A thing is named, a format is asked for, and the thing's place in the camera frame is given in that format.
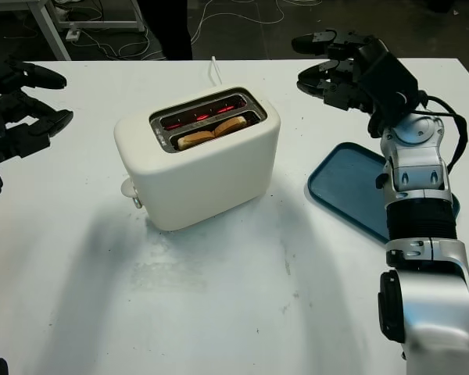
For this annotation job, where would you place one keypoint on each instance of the white power strip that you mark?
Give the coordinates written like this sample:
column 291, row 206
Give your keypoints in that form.
column 72, row 35

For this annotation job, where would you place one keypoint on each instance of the white two-slot toaster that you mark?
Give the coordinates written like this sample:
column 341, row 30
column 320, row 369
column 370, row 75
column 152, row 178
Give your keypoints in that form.
column 203, row 168

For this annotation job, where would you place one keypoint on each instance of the blue plastic tray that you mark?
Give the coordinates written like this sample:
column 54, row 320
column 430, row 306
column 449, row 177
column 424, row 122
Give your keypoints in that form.
column 344, row 179

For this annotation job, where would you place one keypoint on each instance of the white toaster lever knob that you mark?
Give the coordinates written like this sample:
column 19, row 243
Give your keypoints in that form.
column 128, row 188

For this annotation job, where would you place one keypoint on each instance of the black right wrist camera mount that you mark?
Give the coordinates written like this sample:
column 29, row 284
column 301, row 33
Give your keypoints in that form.
column 377, row 125

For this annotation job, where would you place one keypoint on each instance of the chrome toaster dial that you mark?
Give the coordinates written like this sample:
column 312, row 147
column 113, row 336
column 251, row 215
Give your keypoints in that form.
column 137, row 202

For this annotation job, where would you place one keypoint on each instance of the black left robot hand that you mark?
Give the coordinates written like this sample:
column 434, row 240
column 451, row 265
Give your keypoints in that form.
column 27, row 129

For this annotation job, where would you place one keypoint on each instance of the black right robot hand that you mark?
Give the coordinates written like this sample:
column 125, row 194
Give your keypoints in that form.
column 387, row 78

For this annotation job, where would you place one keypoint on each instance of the white metal table frame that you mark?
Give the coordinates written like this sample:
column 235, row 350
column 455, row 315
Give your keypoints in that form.
column 49, row 27

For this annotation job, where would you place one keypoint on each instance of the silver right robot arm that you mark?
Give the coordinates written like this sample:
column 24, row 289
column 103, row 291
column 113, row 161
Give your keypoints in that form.
column 414, row 156

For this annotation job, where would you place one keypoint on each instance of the browned toast slice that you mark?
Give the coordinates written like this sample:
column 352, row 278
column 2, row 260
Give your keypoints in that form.
column 197, row 137

